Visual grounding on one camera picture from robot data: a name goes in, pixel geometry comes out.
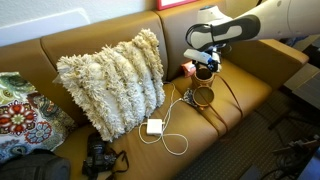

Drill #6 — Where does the tan leather sofa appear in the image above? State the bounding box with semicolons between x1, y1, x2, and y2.
0;0;308;180

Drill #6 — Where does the black dslr camera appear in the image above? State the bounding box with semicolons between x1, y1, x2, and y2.
82;133;129;180

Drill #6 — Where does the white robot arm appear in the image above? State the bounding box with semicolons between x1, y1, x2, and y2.
184;0;320;72

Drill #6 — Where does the white power adapter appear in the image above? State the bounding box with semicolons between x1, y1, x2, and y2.
146;119;163;135

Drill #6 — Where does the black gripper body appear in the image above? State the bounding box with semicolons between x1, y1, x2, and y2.
198;51;222;72

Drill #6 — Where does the floral patterned pillow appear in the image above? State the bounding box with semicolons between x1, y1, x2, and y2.
0;72;77;163

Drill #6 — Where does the shaggy cream pillow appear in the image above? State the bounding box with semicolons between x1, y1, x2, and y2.
57;29;165;142

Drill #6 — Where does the red framed picture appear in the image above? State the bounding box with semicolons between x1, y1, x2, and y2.
156;0;196;10

